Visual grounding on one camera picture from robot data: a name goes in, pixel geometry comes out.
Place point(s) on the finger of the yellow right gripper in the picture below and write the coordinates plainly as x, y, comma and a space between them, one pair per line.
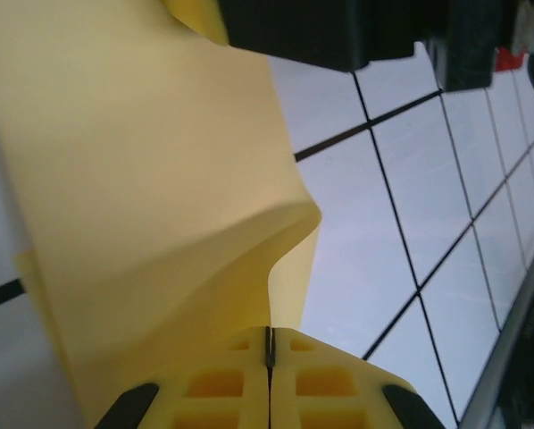
316, 27

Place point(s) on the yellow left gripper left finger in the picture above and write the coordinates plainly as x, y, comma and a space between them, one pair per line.
213, 389

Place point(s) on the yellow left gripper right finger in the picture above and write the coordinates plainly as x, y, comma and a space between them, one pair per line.
329, 389

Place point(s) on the yellow cloth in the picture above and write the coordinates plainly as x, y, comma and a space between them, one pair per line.
137, 179

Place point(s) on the red connector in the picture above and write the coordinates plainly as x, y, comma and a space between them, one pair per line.
510, 59

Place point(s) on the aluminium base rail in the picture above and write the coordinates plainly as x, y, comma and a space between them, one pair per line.
508, 357

